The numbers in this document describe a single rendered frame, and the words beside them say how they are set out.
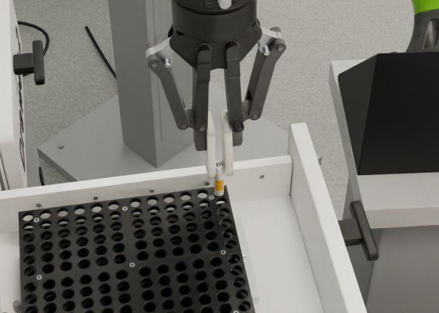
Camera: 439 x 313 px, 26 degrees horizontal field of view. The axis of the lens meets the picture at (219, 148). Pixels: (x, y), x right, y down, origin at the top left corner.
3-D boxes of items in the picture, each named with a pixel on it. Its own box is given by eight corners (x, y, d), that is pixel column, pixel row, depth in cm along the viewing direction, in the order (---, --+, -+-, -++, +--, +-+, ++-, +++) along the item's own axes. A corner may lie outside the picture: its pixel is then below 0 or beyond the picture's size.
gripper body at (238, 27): (170, 15, 79) (176, 96, 86) (270, 3, 80) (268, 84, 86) (159, -38, 84) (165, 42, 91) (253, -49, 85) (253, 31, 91)
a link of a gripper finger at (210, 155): (215, 131, 93) (208, 132, 93) (215, 178, 98) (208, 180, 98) (210, 110, 95) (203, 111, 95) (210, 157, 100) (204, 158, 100)
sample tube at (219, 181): (211, 189, 102) (211, 160, 99) (223, 187, 102) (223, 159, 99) (213, 198, 101) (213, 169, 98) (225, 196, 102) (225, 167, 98)
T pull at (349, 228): (358, 206, 101) (360, 197, 100) (378, 263, 96) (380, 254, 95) (326, 210, 100) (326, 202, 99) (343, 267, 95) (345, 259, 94)
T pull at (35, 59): (42, 46, 118) (41, 37, 117) (45, 86, 113) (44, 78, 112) (14, 49, 118) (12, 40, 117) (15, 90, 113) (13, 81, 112)
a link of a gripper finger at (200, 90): (213, 49, 85) (198, 50, 84) (208, 137, 93) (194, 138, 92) (207, 21, 87) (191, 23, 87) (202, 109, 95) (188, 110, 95)
